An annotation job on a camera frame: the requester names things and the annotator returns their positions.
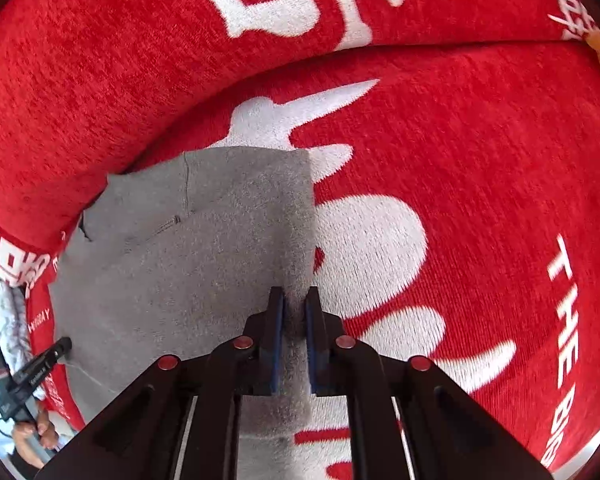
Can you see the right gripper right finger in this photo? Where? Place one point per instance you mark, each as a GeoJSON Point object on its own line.
{"type": "Point", "coordinates": [317, 343]}

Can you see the grey knit sweater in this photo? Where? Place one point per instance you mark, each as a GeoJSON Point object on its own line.
{"type": "Point", "coordinates": [174, 259]}

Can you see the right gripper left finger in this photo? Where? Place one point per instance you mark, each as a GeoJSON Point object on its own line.
{"type": "Point", "coordinates": [270, 343]}

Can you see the white grey patterned blanket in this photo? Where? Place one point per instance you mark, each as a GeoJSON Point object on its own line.
{"type": "Point", "coordinates": [14, 337]}

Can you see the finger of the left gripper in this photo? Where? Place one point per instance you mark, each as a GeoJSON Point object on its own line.
{"type": "Point", "coordinates": [50, 354]}

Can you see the person's left hand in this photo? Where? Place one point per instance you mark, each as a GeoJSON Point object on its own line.
{"type": "Point", "coordinates": [42, 432]}

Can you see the red bedspread white lettering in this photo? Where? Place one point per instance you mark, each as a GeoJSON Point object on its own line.
{"type": "Point", "coordinates": [457, 216]}

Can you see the red pillow white lettering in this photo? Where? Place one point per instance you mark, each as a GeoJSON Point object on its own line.
{"type": "Point", "coordinates": [86, 85]}

